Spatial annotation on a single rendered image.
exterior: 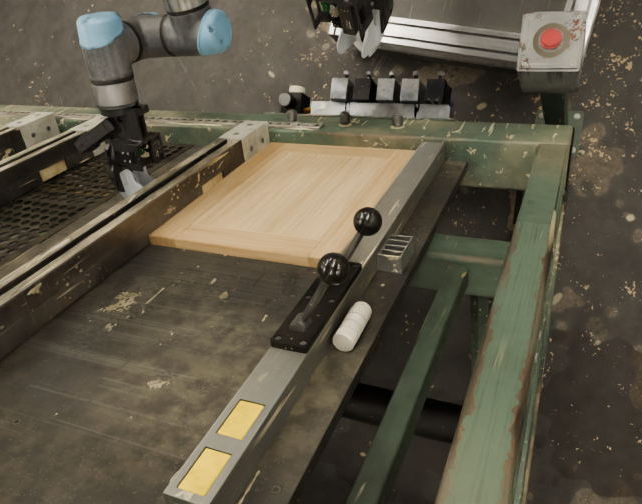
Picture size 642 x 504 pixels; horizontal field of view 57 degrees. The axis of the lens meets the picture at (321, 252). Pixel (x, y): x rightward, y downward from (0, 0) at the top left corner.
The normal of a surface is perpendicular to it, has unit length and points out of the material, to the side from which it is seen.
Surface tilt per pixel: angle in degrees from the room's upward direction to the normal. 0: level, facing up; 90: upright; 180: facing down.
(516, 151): 30
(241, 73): 0
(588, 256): 0
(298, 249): 60
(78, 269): 90
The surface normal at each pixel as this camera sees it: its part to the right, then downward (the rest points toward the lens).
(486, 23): -0.38, -0.01
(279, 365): -0.09, -0.86
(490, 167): -0.39, 0.49
